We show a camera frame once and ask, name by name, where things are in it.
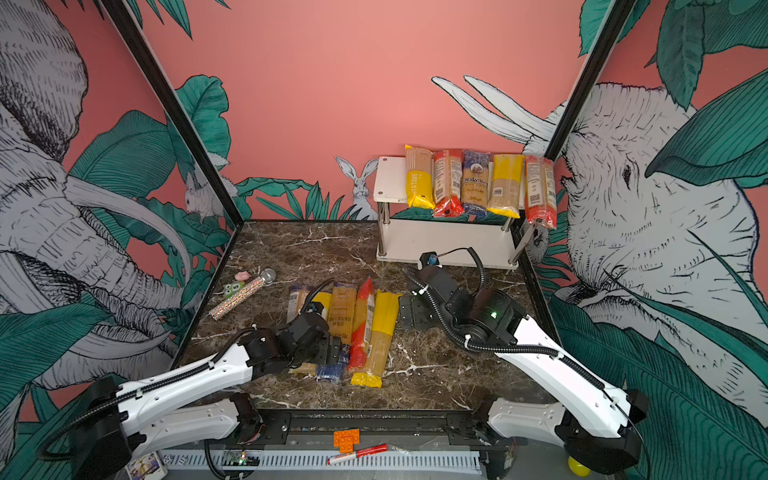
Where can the yellow-top spaghetti bag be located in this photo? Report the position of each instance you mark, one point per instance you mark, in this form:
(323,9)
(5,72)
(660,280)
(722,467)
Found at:
(506,185)

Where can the blue-bottom spaghetti bag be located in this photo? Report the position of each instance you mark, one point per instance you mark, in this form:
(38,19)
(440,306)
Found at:
(340,320)

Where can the green number toy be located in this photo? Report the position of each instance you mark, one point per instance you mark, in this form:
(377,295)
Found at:
(233,288)

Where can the yellow label spaghetti bag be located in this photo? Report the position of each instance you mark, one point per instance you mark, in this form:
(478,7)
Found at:
(324,300)

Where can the blue portrait spaghetti bag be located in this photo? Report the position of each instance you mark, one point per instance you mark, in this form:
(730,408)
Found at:
(475,183)

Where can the orange plastic block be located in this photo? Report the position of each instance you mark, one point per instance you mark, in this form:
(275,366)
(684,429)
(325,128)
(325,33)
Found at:
(346,440)

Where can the yellow-end spaghetti bag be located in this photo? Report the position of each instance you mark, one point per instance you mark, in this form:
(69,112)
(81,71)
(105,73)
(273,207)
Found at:
(419,180)

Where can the yellow light bulb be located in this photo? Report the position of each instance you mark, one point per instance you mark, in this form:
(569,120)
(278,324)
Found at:
(577,468)

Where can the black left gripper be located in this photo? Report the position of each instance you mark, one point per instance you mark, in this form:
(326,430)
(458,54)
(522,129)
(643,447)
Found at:
(325,356)

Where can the plain yellow spaghetti bag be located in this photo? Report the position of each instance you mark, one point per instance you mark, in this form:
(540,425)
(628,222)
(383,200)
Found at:
(385,315)

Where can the card box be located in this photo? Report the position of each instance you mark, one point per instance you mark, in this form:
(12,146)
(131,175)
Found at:
(147,467)

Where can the red yellow narrow spaghetti bag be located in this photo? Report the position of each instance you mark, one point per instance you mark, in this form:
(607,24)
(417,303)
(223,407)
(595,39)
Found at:
(362,325)

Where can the glitter silver microphone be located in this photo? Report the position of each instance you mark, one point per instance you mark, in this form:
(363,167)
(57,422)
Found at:
(266,277)

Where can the clear blue-end spaghetti bag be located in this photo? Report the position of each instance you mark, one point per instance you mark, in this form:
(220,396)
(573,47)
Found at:
(297,296)

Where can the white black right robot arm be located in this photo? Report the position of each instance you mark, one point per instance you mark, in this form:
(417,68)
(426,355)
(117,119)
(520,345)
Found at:
(594,421)

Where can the red double spaghetti bag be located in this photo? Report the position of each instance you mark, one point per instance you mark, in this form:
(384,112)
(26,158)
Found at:
(541,204)

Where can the red white marker pen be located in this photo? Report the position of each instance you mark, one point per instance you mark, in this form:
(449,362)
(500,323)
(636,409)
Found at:
(349,456)

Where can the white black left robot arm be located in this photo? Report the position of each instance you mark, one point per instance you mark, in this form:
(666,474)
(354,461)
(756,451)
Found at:
(123,423)

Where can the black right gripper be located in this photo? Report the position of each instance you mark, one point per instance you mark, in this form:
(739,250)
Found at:
(419,321)

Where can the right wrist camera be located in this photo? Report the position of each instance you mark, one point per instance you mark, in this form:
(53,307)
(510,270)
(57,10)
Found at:
(429,259)

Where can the white perforated cable tray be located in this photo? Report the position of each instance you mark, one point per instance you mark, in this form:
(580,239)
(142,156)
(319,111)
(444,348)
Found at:
(463,462)

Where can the white two-tier shelf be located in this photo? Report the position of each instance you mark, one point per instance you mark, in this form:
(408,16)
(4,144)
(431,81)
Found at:
(406,236)

